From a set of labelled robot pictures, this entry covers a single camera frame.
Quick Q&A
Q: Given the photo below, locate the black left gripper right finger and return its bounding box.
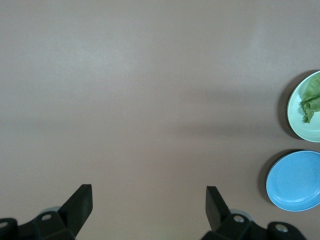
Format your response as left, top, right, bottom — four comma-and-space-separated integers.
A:
201, 186, 307, 240

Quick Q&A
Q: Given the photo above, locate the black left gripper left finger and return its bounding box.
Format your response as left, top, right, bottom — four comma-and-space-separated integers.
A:
0, 184, 93, 240

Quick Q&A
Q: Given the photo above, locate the green lettuce leaf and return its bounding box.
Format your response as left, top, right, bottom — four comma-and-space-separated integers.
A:
299, 74, 320, 125

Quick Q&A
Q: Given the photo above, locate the blue plate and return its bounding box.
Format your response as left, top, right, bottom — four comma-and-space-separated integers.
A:
265, 149, 320, 212

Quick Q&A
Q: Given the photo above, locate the light green plate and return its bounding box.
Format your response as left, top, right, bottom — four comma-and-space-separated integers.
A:
287, 70, 320, 143

